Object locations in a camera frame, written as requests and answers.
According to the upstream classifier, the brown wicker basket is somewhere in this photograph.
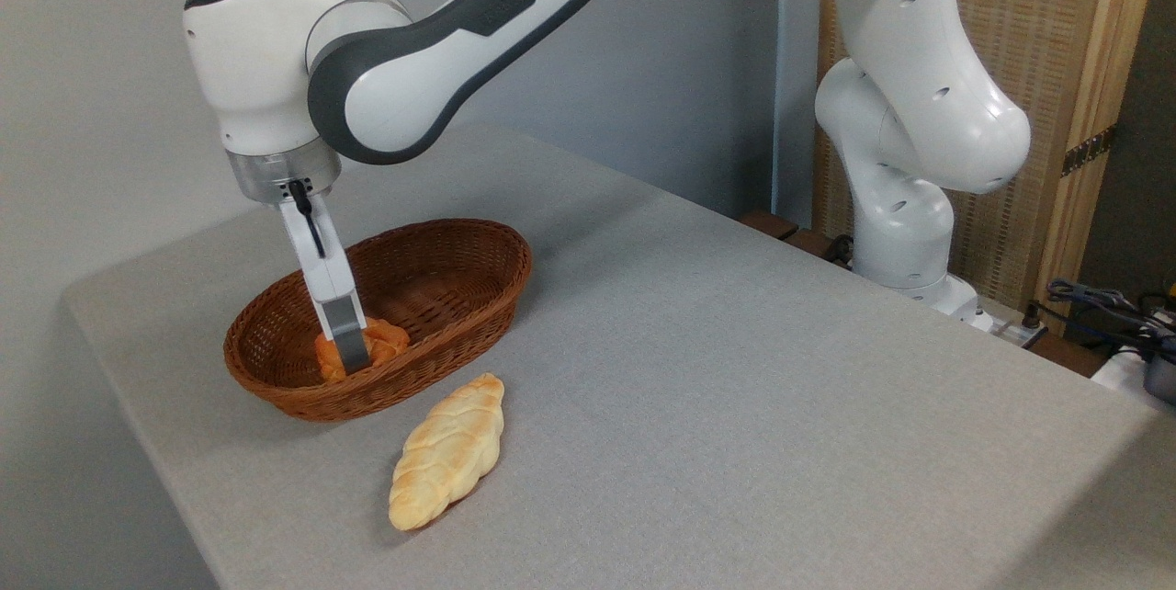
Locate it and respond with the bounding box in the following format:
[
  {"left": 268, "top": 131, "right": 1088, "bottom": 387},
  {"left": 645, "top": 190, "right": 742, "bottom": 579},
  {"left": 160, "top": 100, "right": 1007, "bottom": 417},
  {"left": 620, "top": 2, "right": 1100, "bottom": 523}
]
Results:
[{"left": 223, "top": 218, "right": 534, "bottom": 424}]

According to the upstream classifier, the orange croissant bread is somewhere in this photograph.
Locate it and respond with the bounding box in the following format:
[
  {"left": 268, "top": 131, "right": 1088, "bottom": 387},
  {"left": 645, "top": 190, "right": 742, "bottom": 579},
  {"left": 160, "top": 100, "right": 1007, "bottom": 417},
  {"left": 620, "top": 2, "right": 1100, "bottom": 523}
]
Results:
[{"left": 314, "top": 316, "right": 412, "bottom": 385}]

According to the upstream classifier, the grey box device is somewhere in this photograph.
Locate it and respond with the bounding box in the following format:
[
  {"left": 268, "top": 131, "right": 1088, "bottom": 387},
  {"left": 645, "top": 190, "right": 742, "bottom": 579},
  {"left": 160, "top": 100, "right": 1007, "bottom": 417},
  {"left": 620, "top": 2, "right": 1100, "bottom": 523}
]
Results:
[{"left": 1143, "top": 349, "right": 1176, "bottom": 406}]

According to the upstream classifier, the wood framed woven screen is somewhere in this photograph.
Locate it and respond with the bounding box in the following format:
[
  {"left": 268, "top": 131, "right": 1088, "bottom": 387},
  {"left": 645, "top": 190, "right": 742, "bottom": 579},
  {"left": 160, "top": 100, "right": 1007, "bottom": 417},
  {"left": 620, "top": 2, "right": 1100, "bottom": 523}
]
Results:
[{"left": 813, "top": 0, "right": 1166, "bottom": 335}]

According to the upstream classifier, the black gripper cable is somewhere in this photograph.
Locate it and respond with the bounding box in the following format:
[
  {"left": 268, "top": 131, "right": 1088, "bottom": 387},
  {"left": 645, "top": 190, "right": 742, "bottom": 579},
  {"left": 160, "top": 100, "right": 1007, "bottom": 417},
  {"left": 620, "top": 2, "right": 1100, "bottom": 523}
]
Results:
[{"left": 288, "top": 179, "right": 328, "bottom": 260}]

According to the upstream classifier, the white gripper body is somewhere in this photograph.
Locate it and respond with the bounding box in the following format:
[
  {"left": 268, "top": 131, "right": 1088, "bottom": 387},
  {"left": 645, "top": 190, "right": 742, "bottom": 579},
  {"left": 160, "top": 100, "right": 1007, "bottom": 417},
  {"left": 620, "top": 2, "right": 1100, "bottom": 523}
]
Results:
[{"left": 277, "top": 194, "right": 359, "bottom": 305}]

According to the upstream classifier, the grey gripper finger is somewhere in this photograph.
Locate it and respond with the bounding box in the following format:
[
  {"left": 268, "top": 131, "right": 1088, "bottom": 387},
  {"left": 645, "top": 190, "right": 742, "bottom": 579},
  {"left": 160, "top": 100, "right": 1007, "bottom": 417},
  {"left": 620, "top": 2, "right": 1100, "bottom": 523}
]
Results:
[{"left": 315, "top": 291, "right": 371, "bottom": 376}]

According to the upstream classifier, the metal screen hinge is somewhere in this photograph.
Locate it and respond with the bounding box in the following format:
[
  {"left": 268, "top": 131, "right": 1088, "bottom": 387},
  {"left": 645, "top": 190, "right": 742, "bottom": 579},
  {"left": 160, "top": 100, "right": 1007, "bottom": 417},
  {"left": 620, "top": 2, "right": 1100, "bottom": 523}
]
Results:
[{"left": 1061, "top": 123, "right": 1119, "bottom": 178}]

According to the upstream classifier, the pale braided bread loaf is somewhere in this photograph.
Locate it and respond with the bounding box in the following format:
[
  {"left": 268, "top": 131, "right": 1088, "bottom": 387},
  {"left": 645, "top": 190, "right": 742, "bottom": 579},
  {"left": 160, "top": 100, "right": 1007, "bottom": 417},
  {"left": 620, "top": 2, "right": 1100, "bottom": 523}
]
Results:
[{"left": 388, "top": 373, "right": 506, "bottom": 533}]

